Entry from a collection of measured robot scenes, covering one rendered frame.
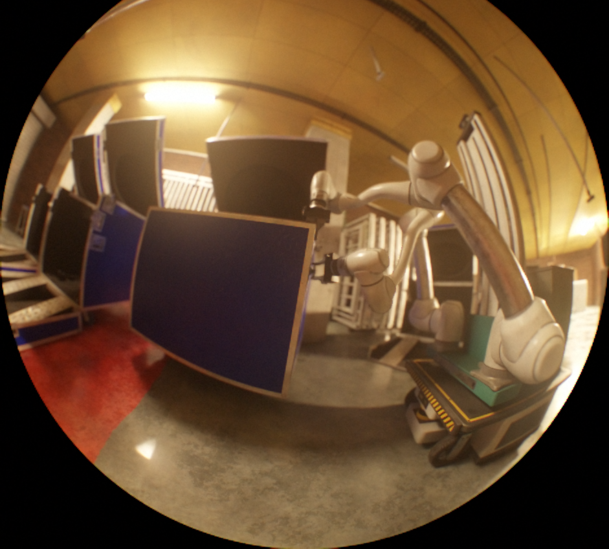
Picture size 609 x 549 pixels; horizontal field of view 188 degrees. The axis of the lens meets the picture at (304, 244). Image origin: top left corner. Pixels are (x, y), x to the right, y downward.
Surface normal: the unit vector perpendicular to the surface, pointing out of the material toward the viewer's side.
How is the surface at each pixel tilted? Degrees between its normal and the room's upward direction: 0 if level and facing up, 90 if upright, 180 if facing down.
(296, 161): 142
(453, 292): 90
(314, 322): 90
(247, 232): 90
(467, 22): 180
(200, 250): 90
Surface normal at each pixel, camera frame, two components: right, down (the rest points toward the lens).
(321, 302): 0.32, -0.15
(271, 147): -0.16, 0.63
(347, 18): -0.16, 0.97
